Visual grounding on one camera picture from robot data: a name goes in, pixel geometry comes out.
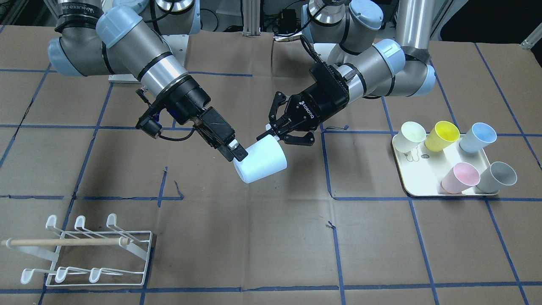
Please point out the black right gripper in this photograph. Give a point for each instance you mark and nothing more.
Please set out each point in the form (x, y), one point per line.
(191, 101)

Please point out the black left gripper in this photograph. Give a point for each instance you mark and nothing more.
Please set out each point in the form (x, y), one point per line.
(314, 109)

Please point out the light blue cup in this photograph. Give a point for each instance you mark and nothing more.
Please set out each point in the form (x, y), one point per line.
(265, 157)

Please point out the pale green cup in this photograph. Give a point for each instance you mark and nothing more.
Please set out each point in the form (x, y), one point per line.
(410, 135)

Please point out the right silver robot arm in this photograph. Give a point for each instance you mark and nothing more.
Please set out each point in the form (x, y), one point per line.
(119, 42)

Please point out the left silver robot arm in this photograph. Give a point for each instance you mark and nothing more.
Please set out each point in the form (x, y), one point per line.
(348, 65)

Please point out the yellow cup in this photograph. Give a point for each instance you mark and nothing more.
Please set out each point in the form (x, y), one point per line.
(442, 135)

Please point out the pink cup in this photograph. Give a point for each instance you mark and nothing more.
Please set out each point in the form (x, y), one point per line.
(461, 177)

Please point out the grey cup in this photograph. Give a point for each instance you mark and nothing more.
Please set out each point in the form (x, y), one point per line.
(496, 177)

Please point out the black power adapter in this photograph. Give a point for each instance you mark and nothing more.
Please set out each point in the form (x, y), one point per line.
(287, 20)

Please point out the cream plastic tray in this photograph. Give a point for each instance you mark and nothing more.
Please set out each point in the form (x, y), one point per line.
(422, 170)

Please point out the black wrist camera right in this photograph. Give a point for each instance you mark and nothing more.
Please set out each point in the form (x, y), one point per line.
(149, 123)

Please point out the aluminium frame post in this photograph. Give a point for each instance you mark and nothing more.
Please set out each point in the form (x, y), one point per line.
(251, 15)

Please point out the white wire cup rack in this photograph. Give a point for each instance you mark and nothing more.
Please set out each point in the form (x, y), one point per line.
(83, 257)

